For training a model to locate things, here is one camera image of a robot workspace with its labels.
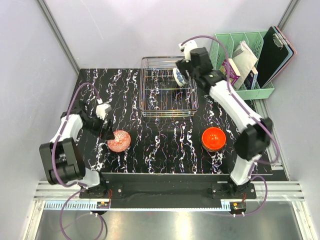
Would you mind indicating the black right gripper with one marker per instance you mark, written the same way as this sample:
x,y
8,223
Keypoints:
x,y
183,65

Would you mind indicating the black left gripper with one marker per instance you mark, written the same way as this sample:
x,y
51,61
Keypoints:
x,y
107,133

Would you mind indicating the blue white patterned bowl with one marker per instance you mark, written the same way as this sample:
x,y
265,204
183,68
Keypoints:
x,y
179,78

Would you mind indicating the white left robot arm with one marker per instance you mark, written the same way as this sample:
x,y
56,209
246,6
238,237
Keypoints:
x,y
62,161

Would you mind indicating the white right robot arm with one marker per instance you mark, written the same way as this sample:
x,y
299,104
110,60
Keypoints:
x,y
255,131

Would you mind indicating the black marble pattern mat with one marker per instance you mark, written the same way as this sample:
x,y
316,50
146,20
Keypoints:
x,y
159,145

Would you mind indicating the purple green book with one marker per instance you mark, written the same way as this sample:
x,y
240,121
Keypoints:
x,y
228,65

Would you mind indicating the green plastic file organizer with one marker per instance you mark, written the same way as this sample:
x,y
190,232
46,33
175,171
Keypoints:
x,y
254,40

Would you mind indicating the white padded envelope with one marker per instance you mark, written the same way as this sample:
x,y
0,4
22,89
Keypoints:
x,y
245,60

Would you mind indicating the dark blue book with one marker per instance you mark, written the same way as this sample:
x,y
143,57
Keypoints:
x,y
251,79

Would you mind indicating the orange glossy bowl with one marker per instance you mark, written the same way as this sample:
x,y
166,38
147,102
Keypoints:
x,y
213,139

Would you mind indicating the black clipboard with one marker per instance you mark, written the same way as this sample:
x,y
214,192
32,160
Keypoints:
x,y
272,55

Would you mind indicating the pink blue clipboards stack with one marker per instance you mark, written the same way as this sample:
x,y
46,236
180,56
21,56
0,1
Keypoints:
x,y
291,52

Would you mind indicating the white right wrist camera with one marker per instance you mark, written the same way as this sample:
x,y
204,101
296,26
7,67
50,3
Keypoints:
x,y
186,48

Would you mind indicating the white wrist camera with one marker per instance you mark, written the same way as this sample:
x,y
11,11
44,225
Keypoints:
x,y
186,48
102,109

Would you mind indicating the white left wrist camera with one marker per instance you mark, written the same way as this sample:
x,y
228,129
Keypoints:
x,y
102,109

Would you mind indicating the chrome wire dish rack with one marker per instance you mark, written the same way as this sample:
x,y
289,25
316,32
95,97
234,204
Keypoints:
x,y
160,96

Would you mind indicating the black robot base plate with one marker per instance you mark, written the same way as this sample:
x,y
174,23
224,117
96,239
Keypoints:
x,y
169,191

